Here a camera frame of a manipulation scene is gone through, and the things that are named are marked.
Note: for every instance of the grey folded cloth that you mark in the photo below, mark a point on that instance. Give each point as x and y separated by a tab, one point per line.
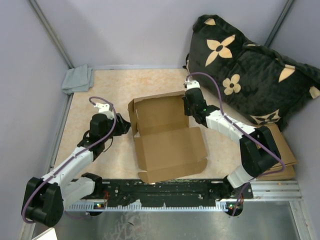
79	79

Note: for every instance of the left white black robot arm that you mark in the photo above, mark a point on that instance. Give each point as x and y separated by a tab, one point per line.
46	198

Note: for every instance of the aluminium frame rail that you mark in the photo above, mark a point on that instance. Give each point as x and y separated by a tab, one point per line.
263	191

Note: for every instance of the brown cardboard box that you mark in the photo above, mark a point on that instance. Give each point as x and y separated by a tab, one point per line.
166	147

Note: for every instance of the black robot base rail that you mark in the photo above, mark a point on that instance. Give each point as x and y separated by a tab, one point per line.
171	193

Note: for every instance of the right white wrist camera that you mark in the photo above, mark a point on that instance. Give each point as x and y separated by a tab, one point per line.
191	84

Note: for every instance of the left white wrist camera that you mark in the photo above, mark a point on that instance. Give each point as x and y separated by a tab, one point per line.
105	109

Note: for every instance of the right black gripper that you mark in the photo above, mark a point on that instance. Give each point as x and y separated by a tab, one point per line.
186	112

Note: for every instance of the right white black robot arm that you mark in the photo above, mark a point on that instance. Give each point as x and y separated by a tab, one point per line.
258	149

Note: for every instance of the white paper corner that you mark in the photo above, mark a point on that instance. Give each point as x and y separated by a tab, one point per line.
49	234

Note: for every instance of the black plush flower-pattern bag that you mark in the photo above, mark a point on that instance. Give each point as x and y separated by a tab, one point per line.
259	83

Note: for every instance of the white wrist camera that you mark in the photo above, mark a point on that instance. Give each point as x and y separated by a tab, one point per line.
105	109
191	84

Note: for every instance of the large flat folded cardboard box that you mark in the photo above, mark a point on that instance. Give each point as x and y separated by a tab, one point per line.
287	174

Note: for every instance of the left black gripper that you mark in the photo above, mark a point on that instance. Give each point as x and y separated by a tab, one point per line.
123	126

